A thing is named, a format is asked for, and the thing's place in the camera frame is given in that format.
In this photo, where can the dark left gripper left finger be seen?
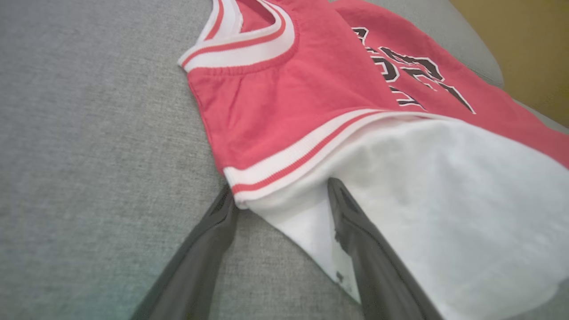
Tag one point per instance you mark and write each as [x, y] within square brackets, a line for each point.
[195, 271]

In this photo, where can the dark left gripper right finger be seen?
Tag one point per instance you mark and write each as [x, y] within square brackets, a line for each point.
[378, 275]

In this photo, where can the red white-trimmed basketball jersey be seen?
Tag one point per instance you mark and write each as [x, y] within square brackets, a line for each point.
[275, 98]

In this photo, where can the grey fabric sofa seat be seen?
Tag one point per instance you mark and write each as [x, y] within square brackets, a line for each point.
[98, 155]

